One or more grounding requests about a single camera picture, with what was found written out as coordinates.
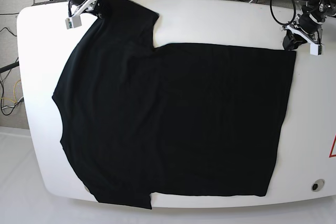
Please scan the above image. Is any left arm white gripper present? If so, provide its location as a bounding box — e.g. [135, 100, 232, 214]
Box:
[281, 24, 323, 50]

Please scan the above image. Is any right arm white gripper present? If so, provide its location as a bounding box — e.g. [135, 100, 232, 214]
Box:
[70, 0, 108, 19]

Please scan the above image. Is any black T-shirt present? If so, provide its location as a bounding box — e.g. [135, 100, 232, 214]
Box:
[52, 0, 296, 209]

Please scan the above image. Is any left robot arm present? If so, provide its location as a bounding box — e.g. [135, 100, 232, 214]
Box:
[269, 0, 335, 56]

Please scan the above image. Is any red triangle sticker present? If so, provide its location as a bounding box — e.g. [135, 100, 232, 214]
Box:
[329, 137, 336, 157]

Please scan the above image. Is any round table grommet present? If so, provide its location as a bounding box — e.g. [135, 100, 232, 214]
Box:
[311, 179, 325, 192]

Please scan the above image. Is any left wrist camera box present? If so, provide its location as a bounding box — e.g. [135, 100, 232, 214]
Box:
[310, 44, 324, 56]

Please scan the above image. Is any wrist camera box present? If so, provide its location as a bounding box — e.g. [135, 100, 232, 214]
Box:
[310, 44, 324, 56]
[65, 16, 82, 29]

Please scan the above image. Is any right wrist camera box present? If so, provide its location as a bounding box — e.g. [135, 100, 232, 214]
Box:
[65, 16, 82, 29]

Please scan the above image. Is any yellow cable left floor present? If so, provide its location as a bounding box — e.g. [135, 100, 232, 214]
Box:
[0, 79, 24, 116]

